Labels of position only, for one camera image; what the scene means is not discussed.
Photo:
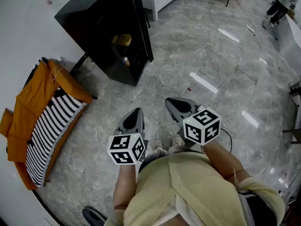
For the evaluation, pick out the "dark grey oval device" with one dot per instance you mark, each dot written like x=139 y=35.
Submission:
x=92 y=216

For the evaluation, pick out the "black and white striped blanket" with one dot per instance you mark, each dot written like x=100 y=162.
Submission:
x=51 y=123

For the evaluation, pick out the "white power strip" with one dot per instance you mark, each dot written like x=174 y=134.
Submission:
x=249 y=29

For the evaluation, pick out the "white table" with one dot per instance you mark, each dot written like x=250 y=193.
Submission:
x=290 y=41

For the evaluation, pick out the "person's left fluffy slipper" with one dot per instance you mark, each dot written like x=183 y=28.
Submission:
x=156 y=144

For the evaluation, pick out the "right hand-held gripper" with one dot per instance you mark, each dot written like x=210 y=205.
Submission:
x=202 y=126

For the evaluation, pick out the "black stool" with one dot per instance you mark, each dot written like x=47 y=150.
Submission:
x=147 y=18

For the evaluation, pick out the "small bottle in cabinet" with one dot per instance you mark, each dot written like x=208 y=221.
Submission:
x=126 y=61

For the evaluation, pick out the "yellow plastic bowl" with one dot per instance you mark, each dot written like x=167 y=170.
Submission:
x=121 y=40

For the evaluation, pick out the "person's cream knit sweater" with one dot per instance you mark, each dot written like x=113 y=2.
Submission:
x=188 y=192

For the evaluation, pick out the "person's left forearm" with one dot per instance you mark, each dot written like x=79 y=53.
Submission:
x=123 y=187

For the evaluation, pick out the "black furniture leg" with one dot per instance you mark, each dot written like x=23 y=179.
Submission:
x=292 y=131

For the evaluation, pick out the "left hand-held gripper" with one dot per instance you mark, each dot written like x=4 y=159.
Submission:
x=124 y=149

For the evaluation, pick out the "person's right forearm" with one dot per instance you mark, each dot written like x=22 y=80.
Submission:
x=223 y=159

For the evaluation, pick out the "orange sofa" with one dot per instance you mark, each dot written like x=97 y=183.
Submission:
x=35 y=91

